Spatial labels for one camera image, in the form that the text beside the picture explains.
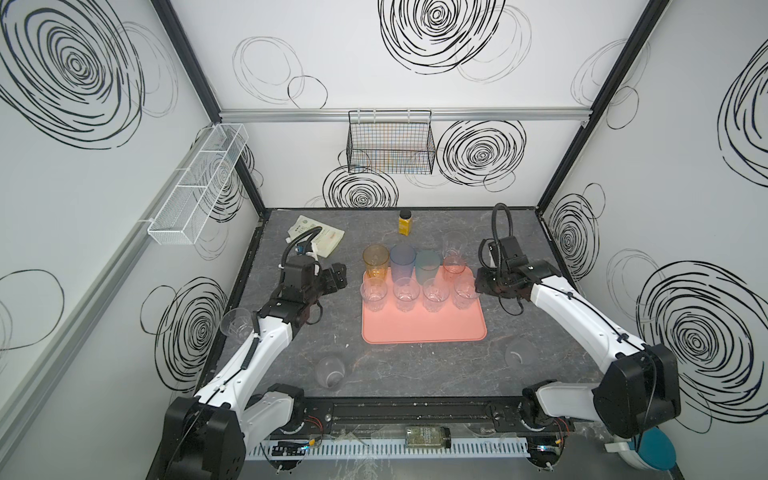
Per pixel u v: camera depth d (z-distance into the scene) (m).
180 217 0.72
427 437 0.68
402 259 0.90
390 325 0.93
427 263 0.96
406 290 0.93
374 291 0.94
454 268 1.00
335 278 0.75
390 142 1.24
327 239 1.09
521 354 0.83
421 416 0.75
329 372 0.80
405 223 1.07
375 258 0.88
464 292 0.96
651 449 0.64
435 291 0.94
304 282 0.60
